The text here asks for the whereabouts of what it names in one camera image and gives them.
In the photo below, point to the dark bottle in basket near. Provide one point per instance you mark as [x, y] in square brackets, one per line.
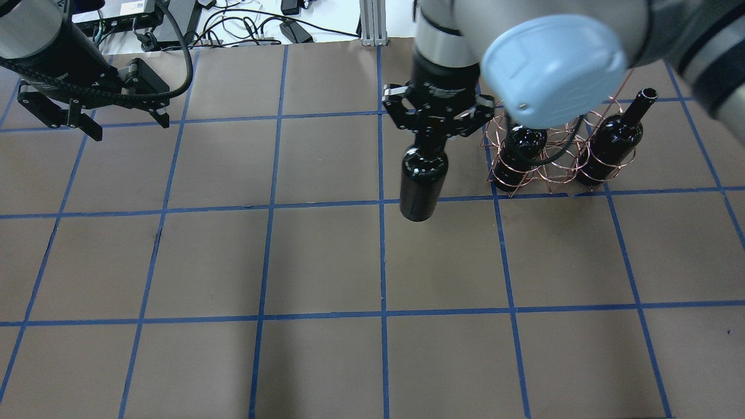
[617, 136]

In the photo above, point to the dark bottle in basket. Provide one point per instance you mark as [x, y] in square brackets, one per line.
[617, 136]
[518, 155]

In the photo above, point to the aluminium frame post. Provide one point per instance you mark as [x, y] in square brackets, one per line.
[373, 23]

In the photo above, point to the black power brick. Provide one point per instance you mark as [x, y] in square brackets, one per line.
[186, 14]

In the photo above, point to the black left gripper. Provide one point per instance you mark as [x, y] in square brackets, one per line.
[68, 68]

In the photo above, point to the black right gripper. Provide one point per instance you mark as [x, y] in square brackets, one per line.
[445, 80]

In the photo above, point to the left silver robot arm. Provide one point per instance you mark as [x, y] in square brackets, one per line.
[31, 15]

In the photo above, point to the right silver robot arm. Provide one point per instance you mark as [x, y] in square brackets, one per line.
[552, 61]

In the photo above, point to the dark bottle in basket far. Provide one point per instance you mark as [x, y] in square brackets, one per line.
[518, 155]

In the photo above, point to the copper wire wine basket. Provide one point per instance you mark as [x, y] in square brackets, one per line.
[558, 176]

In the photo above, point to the dark wine bottle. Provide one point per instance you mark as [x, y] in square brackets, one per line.
[423, 172]

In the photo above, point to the black power adapter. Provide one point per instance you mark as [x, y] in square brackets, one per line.
[295, 33]

